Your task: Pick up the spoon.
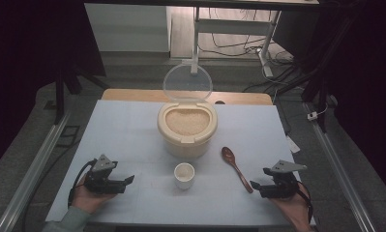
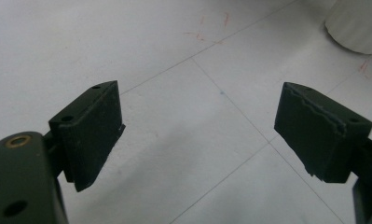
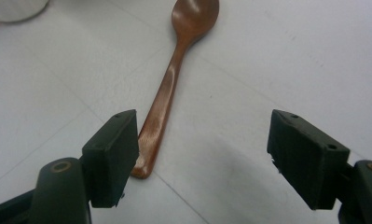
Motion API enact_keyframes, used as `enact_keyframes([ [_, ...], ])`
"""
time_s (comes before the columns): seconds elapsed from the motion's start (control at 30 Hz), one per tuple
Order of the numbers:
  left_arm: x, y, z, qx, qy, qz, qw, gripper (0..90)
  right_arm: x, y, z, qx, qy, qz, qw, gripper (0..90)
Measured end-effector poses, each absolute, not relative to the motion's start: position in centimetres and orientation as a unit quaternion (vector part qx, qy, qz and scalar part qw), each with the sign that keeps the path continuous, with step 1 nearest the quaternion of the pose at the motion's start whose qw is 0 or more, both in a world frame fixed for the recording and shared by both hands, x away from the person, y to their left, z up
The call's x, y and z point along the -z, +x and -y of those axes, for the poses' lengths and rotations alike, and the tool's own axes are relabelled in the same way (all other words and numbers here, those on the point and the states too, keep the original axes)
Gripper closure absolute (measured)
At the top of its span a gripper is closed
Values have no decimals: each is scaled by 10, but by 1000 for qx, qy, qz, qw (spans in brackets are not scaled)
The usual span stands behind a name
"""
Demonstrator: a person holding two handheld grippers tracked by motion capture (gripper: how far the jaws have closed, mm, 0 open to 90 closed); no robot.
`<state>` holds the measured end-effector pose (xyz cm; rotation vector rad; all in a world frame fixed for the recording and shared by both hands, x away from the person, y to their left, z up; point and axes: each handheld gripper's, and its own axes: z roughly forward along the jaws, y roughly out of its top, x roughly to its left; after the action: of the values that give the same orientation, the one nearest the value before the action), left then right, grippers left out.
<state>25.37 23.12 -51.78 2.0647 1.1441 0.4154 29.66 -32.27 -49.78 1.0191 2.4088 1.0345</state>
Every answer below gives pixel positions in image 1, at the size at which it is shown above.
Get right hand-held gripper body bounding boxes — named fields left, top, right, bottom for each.
left=262, top=159, right=309, bottom=199

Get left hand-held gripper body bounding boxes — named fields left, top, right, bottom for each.
left=83, top=154, right=127, bottom=195

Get brown wooden spoon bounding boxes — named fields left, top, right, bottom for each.
left=221, top=146, right=254, bottom=194

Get white cup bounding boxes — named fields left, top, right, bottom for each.
left=173, top=161, right=196, bottom=190

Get cream rice container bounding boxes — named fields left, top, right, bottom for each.
left=157, top=101, right=219, bottom=160

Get person's left hand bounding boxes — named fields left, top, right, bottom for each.
left=72, top=175, right=118, bottom=215

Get person's right hand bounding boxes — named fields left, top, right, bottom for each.
left=269, top=183, right=312, bottom=232

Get white paper tag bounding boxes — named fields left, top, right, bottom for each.
left=284, top=134, right=302, bottom=155

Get pale blue table mat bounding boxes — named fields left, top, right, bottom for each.
left=45, top=99, right=317, bottom=227

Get rice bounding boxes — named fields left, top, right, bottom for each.
left=164, top=107, right=211, bottom=137

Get black stand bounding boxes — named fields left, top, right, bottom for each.
left=52, top=62, right=111, bottom=126
left=276, top=13, right=346, bottom=133

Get clear container lid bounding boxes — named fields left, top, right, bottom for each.
left=162, top=62, right=214, bottom=103

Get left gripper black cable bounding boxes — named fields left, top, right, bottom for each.
left=67, top=158, right=99, bottom=209

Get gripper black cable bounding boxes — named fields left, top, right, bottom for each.
left=296, top=181, right=314, bottom=224
left=67, top=158, right=99, bottom=209

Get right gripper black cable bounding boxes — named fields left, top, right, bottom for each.
left=296, top=181, right=314, bottom=224

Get black floor frame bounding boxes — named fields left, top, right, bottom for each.
left=55, top=125, right=81, bottom=149

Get aluminium rail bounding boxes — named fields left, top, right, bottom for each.
left=0, top=110, right=73, bottom=232
left=302, top=101, right=378, bottom=232

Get black floor cables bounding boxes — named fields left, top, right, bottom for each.
left=197, top=7, right=295, bottom=67

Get white desk frame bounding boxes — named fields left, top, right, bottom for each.
left=190, top=5, right=283, bottom=78

